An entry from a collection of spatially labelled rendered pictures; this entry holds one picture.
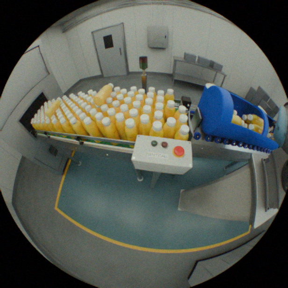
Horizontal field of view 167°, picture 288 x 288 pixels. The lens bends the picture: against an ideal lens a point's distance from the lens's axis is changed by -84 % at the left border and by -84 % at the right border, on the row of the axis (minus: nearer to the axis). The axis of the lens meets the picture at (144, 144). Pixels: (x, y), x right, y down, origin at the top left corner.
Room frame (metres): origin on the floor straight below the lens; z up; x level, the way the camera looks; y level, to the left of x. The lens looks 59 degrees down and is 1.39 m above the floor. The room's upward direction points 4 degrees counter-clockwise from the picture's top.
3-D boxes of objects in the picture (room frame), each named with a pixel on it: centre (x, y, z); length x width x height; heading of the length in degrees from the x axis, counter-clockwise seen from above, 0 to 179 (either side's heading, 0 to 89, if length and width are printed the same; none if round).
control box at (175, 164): (0.14, -0.06, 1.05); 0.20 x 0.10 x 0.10; 77
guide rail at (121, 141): (0.39, 0.57, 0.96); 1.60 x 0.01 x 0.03; 77
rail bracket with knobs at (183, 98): (0.58, -0.34, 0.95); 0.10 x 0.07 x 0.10; 167
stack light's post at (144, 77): (0.82, -0.04, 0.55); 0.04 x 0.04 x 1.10; 77
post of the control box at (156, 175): (0.14, -0.06, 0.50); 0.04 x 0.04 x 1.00; 77
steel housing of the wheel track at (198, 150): (0.13, -1.35, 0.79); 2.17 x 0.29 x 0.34; 77
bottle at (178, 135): (0.24, -0.18, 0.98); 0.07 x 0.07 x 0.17
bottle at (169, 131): (0.29, -0.13, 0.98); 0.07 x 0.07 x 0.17
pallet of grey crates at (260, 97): (1.70, -4.28, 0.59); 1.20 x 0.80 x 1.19; 165
